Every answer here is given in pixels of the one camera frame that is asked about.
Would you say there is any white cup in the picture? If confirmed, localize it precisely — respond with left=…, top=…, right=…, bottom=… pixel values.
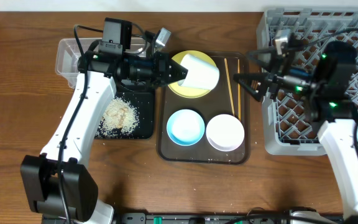
left=178, top=54, right=219, bottom=90

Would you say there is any white pink bowl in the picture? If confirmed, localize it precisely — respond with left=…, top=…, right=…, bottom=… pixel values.
left=206, top=114, right=245, bottom=152

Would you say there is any light blue bowl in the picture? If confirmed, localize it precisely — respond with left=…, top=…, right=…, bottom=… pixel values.
left=166, top=109, right=205, bottom=146

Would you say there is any rice food waste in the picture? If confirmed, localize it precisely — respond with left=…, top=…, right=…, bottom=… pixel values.
left=96, top=98, right=139, bottom=139

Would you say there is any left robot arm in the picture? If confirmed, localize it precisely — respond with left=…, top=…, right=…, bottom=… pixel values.
left=20, top=18, right=188, bottom=223

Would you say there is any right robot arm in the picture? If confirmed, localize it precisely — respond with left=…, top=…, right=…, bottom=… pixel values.
left=234, top=40, right=358, bottom=223

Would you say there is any black waste tray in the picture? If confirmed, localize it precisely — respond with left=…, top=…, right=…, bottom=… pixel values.
left=95, top=92, right=155, bottom=139

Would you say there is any grey dishwasher rack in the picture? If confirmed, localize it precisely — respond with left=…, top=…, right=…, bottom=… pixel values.
left=257, top=7, right=358, bottom=156

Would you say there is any right wooden chopstick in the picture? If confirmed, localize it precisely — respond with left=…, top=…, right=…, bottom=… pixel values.
left=237, top=59, right=241, bottom=121

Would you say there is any wooden chopstick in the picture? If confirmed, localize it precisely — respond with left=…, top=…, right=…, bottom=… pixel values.
left=237, top=59, right=241, bottom=121
left=224, top=58, right=235, bottom=116

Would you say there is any yellow plate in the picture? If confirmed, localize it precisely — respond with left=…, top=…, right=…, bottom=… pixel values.
left=168, top=50, right=219, bottom=98

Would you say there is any brown serving tray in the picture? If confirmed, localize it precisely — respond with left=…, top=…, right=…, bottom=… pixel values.
left=157, top=52, right=250, bottom=165

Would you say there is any left wooden chopstick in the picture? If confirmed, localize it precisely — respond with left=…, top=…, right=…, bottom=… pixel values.
left=224, top=58, right=235, bottom=116

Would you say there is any clear plastic bin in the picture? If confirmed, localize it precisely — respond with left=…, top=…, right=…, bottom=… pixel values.
left=55, top=37, right=144, bottom=88

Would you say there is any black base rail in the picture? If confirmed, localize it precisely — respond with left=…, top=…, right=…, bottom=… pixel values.
left=41, top=212, right=354, bottom=224

